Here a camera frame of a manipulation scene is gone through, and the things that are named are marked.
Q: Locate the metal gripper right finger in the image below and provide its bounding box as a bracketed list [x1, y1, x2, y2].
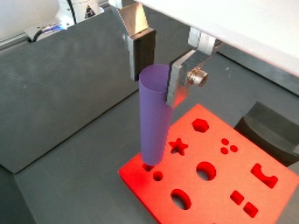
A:
[165, 27, 221, 108]

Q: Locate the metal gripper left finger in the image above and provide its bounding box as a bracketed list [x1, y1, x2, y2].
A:
[108, 0, 156, 81]

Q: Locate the purple cylinder peg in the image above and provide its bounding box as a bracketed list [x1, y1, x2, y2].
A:
[139, 64, 173, 166]

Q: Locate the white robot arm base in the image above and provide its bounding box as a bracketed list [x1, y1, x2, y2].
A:
[25, 0, 104, 42]

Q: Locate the dark grey foam mat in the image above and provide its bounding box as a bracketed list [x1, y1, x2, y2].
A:
[0, 11, 136, 173]

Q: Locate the black foam block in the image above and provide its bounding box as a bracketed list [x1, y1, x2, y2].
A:
[235, 101, 299, 166]

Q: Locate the red shape sorting board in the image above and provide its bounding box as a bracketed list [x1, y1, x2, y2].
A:
[119, 105, 299, 224]

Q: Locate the black cable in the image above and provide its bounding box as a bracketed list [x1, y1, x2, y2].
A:
[32, 27, 56, 43]

